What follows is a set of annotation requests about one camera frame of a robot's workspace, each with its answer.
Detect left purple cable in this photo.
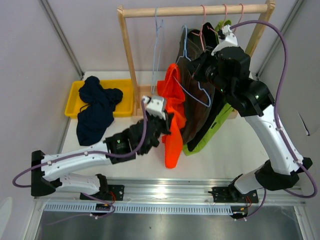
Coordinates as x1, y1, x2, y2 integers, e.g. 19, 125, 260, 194
12, 99, 149, 188

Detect dark olive shorts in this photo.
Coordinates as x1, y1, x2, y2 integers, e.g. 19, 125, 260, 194
176, 28, 215, 145

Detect pink hanger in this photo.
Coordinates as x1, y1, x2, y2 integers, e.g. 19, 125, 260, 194
233, 3, 245, 35
221, 4, 232, 27
198, 4, 218, 52

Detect aluminium mounting rail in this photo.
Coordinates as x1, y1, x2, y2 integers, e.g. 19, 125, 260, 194
34, 177, 307, 206

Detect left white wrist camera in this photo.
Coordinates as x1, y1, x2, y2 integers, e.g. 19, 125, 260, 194
142, 95, 167, 120

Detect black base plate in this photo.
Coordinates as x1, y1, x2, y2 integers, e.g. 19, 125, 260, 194
207, 186, 259, 204
91, 184, 125, 201

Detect navy blue shorts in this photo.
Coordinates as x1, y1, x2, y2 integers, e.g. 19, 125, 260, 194
76, 76, 123, 146

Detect slotted grey cable duct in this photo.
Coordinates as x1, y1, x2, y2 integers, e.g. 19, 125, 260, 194
44, 202, 245, 216

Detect purple cable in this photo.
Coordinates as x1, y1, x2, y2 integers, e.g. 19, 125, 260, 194
12, 99, 149, 188
231, 19, 318, 199

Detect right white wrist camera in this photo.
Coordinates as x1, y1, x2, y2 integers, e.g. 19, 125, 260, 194
211, 24, 238, 56

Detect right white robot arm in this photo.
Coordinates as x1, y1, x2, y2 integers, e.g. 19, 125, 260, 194
187, 46, 313, 202

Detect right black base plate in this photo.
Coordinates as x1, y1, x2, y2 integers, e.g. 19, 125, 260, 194
207, 186, 259, 204

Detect lime green shorts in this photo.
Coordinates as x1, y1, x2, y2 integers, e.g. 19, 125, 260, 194
178, 21, 234, 156

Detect light blue hanger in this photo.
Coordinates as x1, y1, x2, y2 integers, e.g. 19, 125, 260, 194
151, 7, 164, 95
173, 24, 212, 108

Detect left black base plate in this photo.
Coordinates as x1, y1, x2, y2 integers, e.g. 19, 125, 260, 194
91, 184, 125, 201

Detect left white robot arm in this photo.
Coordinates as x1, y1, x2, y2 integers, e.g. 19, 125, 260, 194
31, 113, 174, 201

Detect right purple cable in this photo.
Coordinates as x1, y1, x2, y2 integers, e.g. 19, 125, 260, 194
231, 19, 318, 199

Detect yellow plastic tray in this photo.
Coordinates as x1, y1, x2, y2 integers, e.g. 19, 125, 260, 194
64, 79, 135, 119

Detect wooden clothes rack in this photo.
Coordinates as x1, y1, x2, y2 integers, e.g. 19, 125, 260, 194
117, 0, 276, 116

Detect orange mesh shorts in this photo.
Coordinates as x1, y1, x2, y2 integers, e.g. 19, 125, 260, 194
157, 63, 187, 169

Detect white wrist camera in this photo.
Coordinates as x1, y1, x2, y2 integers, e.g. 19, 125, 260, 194
142, 95, 167, 120
211, 24, 238, 56

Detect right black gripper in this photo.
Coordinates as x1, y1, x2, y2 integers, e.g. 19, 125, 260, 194
186, 46, 233, 98

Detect black shorts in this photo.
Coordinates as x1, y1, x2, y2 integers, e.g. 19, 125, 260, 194
184, 22, 233, 155

